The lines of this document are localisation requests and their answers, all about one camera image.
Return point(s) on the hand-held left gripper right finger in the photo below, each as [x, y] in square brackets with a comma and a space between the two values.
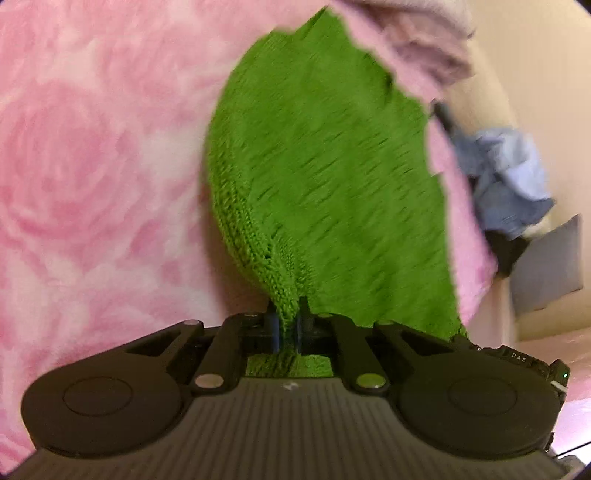
[300, 330]

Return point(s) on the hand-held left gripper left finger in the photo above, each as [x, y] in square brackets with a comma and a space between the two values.
[274, 333]

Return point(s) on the green knitted sweater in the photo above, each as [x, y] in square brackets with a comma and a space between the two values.
[323, 194]

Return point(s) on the grey cushion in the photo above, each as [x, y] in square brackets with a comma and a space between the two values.
[547, 270]

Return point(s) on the light blue cloth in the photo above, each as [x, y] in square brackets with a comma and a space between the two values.
[503, 184]

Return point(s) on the pink floral blanket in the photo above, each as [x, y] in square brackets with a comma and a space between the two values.
[92, 184]

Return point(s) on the lilac ribbed duvet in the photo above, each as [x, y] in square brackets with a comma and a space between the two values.
[415, 37]

